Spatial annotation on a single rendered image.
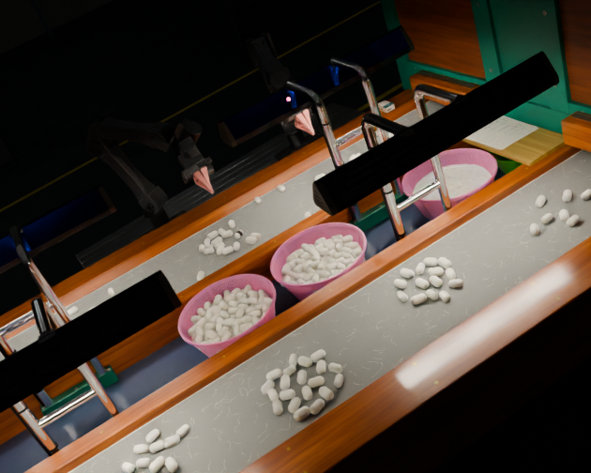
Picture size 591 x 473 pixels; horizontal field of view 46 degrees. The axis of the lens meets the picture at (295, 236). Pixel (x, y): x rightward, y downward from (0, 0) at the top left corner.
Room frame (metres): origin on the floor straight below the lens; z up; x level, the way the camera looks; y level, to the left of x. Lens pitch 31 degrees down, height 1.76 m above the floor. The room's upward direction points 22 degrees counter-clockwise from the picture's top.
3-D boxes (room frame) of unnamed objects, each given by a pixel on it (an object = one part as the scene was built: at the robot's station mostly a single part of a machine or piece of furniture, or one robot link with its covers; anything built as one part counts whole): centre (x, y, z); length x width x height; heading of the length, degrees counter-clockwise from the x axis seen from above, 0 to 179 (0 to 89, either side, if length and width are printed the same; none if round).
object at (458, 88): (2.05, -0.63, 0.83); 0.30 x 0.06 x 0.07; 16
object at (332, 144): (1.79, -0.24, 0.90); 0.20 x 0.19 x 0.45; 106
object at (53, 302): (1.53, 0.70, 0.90); 0.20 x 0.19 x 0.45; 106
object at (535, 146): (1.71, -0.67, 0.77); 0.33 x 0.15 x 0.01; 16
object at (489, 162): (1.65, -0.46, 0.72); 0.27 x 0.27 x 0.10
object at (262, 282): (1.45, 0.23, 0.72); 0.27 x 0.27 x 0.10
